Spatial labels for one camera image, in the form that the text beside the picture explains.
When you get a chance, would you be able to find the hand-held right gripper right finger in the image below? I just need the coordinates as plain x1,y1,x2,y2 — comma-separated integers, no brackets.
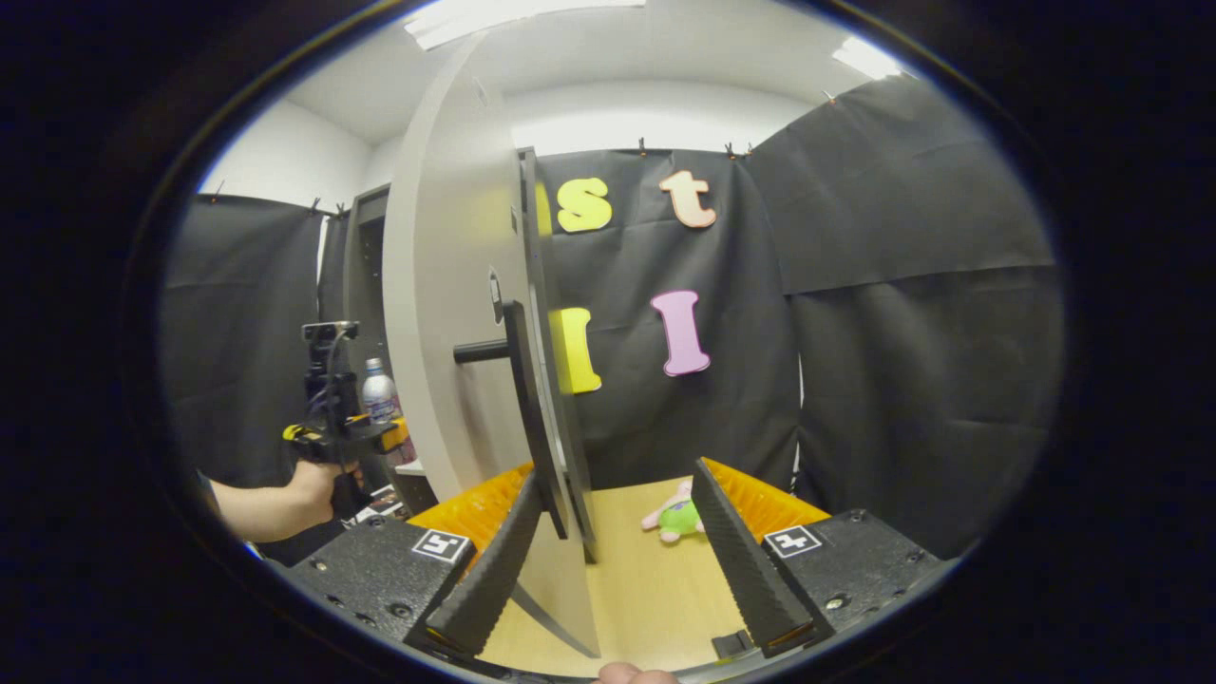
691,457,951,658

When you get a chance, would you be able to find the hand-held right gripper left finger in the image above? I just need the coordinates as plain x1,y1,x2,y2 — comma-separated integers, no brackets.
285,463,544,658

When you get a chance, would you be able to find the silver bottle with pink label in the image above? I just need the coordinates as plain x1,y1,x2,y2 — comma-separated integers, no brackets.
361,358,405,427

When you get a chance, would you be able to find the grey cabinet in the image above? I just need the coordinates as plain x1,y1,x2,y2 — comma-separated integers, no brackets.
342,183,438,514

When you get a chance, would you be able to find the black door handle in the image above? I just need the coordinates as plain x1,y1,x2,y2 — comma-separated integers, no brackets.
453,301,571,541

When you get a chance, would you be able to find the grey cabinet door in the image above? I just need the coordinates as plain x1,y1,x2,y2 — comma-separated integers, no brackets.
383,33,601,658

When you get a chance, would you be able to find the white cover book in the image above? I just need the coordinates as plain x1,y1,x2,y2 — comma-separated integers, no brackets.
353,484,411,523

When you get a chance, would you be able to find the pink and green plush toy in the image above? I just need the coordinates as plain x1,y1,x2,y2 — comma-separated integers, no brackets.
641,480,706,544

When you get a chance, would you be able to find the black backdrop cloth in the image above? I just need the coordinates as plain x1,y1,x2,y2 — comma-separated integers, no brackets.
160,74,1065,561

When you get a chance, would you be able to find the long ceiling light panel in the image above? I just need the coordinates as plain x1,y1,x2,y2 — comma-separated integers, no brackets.
404,0,647,51

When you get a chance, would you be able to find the small ceiling light panel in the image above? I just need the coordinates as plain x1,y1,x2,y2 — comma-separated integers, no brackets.
833,36,903,82

